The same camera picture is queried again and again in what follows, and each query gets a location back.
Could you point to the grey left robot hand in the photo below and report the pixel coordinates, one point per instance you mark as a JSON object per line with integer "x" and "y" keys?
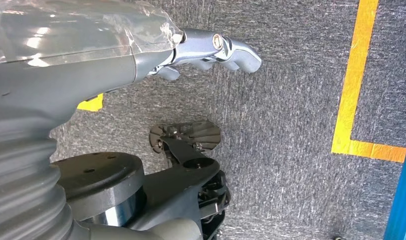
{"x": 73, "y": 76}

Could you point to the blue metal shelf rack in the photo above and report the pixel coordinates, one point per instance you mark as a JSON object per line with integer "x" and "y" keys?
{"x": 403, "y": 198}

